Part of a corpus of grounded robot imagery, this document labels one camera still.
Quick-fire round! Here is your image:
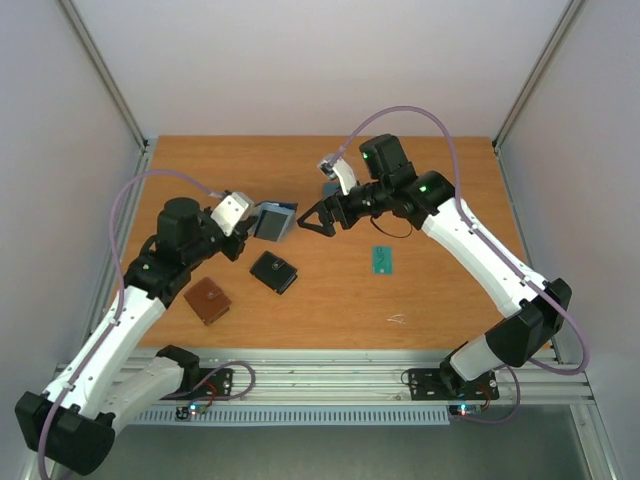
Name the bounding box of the dark blue card holder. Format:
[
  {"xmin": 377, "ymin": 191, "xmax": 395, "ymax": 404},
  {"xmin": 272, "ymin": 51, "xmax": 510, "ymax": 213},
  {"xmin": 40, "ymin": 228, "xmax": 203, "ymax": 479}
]
[{"xmin": 249, "ymin": 201, "xmax": 298, "ymax": 242}]

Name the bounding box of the aluminium rail base frame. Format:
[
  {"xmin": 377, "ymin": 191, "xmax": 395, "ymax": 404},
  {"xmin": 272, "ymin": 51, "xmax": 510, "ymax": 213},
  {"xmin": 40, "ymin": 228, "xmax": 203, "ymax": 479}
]
[{"xmin": 52, "ymin": 349, "xmax": 596, "ymax": 409}]

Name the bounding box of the green credit card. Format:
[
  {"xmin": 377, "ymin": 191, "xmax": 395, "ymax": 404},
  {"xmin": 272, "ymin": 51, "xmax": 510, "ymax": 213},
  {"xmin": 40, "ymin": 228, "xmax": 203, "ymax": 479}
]
[{"xmin": 372, "ymin": 245, "xmax": 394, "ymax": 275}]

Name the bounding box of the slotted grey cable duct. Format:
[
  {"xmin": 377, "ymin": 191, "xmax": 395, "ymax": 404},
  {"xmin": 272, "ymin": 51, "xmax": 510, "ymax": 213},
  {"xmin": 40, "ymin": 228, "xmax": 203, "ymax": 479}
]
[{"xmin": 133, "ymin": 405, "xmax": 450, "ymax": 427}]

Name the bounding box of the left aluminium corner post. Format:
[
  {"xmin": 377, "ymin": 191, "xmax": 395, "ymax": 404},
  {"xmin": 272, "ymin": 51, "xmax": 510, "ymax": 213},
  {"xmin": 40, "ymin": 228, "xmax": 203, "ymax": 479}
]
[{"xmin": 56, "ymin": 0, "xmax": 148, "ymax": 151}]

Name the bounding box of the black credit card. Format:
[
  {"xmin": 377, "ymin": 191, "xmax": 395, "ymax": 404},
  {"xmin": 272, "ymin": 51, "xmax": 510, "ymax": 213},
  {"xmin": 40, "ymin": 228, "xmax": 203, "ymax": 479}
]
[{"xmin": 256, "ymin": 210, "xmax": 289, "ymax": 242}]

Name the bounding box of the brown card holder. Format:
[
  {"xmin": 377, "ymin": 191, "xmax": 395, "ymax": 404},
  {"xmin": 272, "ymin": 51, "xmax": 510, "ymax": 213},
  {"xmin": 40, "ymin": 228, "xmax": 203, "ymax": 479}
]
[{"xmin": 184, "ymin": 277, "xmax": 232, "ymax": 326}]

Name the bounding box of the right small circuit board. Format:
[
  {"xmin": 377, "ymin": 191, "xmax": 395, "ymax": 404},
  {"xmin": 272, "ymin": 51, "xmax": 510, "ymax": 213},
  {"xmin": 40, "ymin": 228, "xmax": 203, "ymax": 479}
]
[{"xmin": 449, "ymin": 403, "xmax": 484, "ymax": 417}]

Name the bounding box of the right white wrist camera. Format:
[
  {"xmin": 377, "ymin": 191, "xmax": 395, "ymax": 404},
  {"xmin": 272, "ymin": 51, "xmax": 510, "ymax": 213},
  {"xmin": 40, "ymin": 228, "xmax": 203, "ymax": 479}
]
[{"xmin": 317, "ymin": 154, "xmax": 359, "ymax": 196}]

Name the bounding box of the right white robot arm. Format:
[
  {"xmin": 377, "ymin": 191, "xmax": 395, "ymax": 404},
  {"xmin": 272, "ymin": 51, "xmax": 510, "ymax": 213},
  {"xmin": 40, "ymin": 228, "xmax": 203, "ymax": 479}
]
[{"xmin": 297, "ymin": 134, "xmax": 572, "ymax": 398}]

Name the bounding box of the right aluminium corner post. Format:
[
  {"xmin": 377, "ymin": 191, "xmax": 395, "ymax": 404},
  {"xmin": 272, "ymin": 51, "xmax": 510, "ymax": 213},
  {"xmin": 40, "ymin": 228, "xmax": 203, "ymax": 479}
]
[{"xmin": 492, "ymin": 0, "xmax": 586, "ymax": 155}]

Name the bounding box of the left small circuit board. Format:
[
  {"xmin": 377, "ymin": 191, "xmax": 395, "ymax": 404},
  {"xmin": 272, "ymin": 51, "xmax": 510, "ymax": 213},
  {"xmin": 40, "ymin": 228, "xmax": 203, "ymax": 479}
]
[{"xmin": 174, "ymin": 403, "xmax": 208, "ymax": 421}]

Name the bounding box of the black card holder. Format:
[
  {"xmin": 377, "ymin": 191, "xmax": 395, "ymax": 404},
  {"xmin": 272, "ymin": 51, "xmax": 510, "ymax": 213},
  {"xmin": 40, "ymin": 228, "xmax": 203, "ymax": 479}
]
[{"xmin": 249, "ymin": 251, "xmax": 298, "ymax": 295}]

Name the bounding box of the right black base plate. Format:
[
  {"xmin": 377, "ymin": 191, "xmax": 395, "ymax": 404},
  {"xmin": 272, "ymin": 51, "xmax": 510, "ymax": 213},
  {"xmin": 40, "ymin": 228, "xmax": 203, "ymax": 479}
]
[{"xmin": 400, "ymin": 368, "xmax": 500, "ymax": 401}]

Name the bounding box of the teal card holder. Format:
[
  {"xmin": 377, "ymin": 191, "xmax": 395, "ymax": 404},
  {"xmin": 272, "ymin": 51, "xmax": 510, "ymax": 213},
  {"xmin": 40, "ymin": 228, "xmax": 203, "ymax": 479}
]
[{"xmin": 321, "ymin": 182, "xmax": 342, "ymax": 199}]

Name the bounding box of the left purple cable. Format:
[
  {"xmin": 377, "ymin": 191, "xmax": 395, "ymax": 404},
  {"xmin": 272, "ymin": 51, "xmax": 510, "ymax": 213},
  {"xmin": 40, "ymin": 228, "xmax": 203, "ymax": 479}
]
[{"xmin": 37, "ymin": 169, "xmax": 226, "ymax": 480}]

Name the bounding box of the purple cable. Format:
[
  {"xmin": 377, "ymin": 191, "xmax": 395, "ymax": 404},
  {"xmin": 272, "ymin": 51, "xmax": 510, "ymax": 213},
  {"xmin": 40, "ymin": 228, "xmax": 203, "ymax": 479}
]
[
  {"xmin": 37, "ymin": 169, "xmax": 226, "ymax": 480},
  {"xmin": 332, "ymin": 104, "xmax": 591, "ymax": 424}
]

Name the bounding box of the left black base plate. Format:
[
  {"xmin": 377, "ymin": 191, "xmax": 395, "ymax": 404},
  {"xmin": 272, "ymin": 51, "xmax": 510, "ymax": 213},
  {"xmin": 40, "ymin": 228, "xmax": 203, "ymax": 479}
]
[{"xmin": 191, "ymin": 368, "xmax": 234, "ymax": 400}]

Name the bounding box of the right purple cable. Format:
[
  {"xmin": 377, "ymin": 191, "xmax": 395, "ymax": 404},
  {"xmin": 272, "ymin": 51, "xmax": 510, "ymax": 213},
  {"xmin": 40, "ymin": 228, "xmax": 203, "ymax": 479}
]
[{"xmin": 332, "ymin": 104, "xmax": 591, "ymax": 424}]

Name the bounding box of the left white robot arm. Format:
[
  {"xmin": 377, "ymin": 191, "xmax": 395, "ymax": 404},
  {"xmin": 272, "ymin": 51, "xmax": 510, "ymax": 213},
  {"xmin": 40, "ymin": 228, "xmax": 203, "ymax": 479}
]
[{"xmin": 15, "ymin": 192, "xmax": 256, "ymax": 476}]

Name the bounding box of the small circuit board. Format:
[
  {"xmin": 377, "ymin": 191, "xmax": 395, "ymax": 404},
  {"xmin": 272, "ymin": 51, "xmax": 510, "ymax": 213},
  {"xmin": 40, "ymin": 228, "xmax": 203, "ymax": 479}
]
[
  {"xmin": 174, "ymin": 403, "xmax": 208, "ymax": 421},
  {"xmin": 449, "ymin": 403, "xmax": 484, "ymax": 417}
]

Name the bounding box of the aluminium corner post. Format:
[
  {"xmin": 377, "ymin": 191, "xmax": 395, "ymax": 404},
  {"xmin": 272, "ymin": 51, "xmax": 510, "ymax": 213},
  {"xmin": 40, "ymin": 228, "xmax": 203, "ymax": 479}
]
[
  {"xmin": 492, "ymin": 0, "xmax": 586, "ymax": 155},
  {"xmin": 56, "ymin": 0, "xmax": 148, "ymax": 151}
]

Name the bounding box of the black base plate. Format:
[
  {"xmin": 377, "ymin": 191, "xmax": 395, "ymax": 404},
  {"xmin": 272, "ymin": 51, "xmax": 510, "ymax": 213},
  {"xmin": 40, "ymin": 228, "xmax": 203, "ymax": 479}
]
[
  {"xmin": 191, "ymin": 368, "xmax": 234, "ymax": 400},
  {"xmin": 400, "ymin": 368, "xmax": 500, "ymax": 401}
]

